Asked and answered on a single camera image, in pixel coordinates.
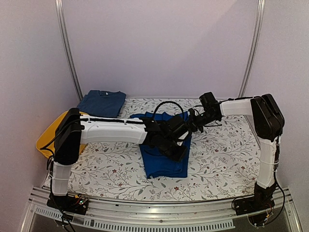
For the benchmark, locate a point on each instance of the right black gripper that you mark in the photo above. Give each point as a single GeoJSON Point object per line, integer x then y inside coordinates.
{"type": "Point", "coordinates": [194, 125]}

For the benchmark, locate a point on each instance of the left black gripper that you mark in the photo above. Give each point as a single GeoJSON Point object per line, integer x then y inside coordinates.
{"type": "Point", "coordinates": [178, 157]}

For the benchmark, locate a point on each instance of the royal blue garment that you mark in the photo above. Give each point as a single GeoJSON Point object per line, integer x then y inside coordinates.
{"type": "Point", "coordinates": [166, 159]}

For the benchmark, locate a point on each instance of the teal blue t-shirt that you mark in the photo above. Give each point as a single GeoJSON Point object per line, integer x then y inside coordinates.
{"type": "Point", "coordinates": [105, 103]}

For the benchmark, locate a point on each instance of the yellow laundry basket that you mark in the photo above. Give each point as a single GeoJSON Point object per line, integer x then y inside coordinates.
{"type": "Point", "coordinates": [48, 135]}

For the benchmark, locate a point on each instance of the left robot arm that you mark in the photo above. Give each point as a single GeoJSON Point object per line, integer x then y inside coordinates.
{"type": "Point", "coordinates": [76, 129]}

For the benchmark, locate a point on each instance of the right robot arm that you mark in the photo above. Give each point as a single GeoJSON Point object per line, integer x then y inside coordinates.
{"type": "Point", "coordinates": [253, 130]}

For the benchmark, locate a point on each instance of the floral tablecloth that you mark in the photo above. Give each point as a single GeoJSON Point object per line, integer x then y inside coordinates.
{"type": "Point", "coordinates": [116, 170]}

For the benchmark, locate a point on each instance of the folded blue checkered shirt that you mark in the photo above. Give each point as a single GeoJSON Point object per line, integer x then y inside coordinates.
{"type": "Point", "coordinates": [83, 105]}

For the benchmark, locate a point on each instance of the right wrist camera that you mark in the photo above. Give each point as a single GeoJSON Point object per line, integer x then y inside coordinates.
{"type": "Point", "coordinates": [191, 113]}

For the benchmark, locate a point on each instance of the front aluminium rail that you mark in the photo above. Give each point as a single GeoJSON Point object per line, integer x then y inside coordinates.
{"type": "Point", "coordinates": [113, 215]}

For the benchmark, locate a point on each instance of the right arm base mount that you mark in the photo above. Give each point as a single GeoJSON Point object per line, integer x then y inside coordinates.
{"type": "Point", "coordinates": [262, 200]}

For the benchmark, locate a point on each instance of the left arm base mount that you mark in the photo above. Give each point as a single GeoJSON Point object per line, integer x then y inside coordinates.
{"type": "Point", "coordinates": [73, 204]}

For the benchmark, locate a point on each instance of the right aluminium frame post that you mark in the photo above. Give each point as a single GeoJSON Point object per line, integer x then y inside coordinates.
{"type": "Point", "coordinates": [253, 48]}

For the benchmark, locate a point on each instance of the aluminium frame post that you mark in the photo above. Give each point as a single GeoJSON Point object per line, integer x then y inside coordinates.
{"type": "Point", "coordinates": [253, 48]}
{"type": "Point", "coordinates": [67, 48]}

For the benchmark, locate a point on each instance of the left aluminium frame post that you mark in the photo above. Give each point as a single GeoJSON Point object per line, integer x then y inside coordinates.
{"type": "Point", "coordinates": [67, 48]}

